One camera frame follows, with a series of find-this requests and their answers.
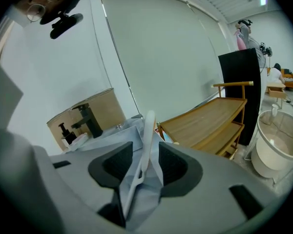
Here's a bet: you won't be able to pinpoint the black head camera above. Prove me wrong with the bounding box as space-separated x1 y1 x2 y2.
40 11 84 40

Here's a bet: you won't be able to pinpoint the round wire glasses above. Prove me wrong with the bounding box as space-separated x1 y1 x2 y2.
26 0 72 23

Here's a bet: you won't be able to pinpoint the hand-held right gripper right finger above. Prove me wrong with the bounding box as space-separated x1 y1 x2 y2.
158 141 204 197

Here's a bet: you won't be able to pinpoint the cardboard box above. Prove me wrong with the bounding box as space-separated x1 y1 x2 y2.
46 88 126 152

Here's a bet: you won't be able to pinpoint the wooden table with drawer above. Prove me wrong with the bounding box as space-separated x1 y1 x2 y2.
266 81 288 110

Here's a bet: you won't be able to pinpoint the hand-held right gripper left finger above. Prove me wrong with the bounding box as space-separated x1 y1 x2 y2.
88 141 134 188

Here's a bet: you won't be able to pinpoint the orange sofa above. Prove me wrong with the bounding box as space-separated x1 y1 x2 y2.
280 68 293 90

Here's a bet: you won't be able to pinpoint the black faucet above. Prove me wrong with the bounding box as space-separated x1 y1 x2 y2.
70 103 104 139

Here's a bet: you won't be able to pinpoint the black soap dispenser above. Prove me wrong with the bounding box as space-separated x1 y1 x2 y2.
58 122 77 145

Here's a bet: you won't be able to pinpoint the black cabinet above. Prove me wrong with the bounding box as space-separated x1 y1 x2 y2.
218 48 262 146

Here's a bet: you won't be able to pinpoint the wooden shelf cart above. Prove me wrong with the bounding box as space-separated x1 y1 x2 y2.
157 81 254 160

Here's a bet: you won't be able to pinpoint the white round basket table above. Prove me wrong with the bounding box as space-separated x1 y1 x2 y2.
244 109 293 188

